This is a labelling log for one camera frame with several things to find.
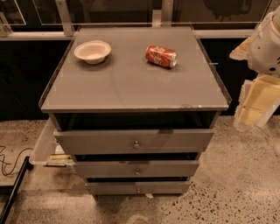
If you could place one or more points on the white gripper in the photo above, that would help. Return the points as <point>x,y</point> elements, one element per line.
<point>264,49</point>

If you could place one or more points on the grey bottom drawer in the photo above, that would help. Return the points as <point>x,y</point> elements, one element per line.
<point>133,188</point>

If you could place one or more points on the grey drawer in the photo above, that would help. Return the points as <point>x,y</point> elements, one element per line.
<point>138,169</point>
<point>85,142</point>
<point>133,188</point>

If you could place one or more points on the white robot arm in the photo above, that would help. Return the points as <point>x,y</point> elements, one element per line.
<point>264,45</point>

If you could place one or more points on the grey drawer cabinet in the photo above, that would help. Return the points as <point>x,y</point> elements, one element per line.
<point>127,92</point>

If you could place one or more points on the grey top drawer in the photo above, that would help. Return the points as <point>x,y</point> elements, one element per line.
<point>85,142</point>

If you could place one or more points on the grey middle drawer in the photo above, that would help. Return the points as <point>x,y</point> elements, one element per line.
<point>138,169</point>

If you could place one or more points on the red soda can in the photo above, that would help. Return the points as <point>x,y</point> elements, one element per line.
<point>161,56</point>

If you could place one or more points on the white paper bowl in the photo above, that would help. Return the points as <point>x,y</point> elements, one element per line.
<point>92,52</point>

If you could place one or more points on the black metal floor bar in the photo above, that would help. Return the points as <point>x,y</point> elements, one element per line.
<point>10,191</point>

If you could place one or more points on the metal railing frame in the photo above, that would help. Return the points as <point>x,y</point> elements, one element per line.
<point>62,19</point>

